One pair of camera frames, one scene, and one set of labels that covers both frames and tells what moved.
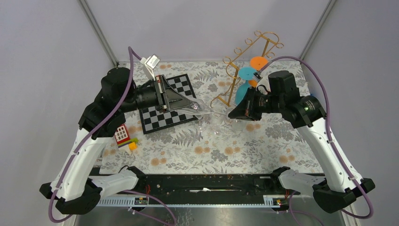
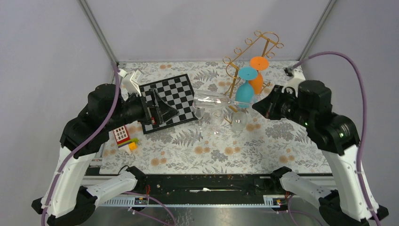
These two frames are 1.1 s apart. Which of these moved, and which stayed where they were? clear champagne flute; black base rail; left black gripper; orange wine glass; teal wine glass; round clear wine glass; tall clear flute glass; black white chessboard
Moved: clear champagne flute; left black gripper
Stayed: tall clear flute glass; black base rail; black white chessboard; orange wine glass; teal wine glass; round clear wine glass
